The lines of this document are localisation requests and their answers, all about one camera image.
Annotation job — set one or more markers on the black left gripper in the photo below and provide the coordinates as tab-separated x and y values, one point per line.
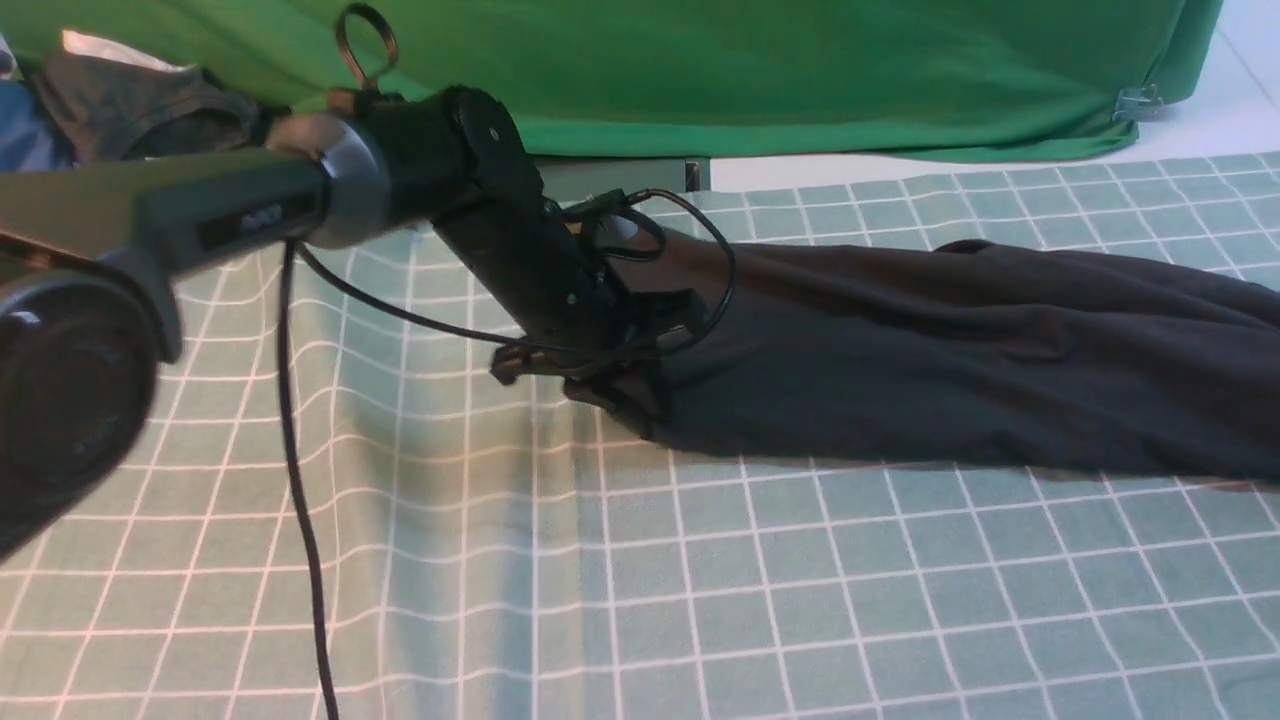
579	317

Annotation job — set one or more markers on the gray long-sleeve shirt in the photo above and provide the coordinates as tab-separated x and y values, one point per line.
985	355

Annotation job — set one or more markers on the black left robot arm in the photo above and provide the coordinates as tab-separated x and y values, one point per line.
90	258

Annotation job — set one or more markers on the dark gray crumpled shirt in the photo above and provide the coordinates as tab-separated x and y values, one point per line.
111	111

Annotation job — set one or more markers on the blue crumpled shirt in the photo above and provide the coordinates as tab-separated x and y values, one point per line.
30	142

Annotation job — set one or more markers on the green checkered tablecloth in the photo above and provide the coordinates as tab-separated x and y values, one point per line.
498	553

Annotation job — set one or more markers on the green backdrop cloth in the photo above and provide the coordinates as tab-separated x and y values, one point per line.
974	82

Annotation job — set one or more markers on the white crumpled garment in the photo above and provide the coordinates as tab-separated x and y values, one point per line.
77	43

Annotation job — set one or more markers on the metal binder clip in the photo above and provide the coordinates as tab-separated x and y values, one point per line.
1137	104

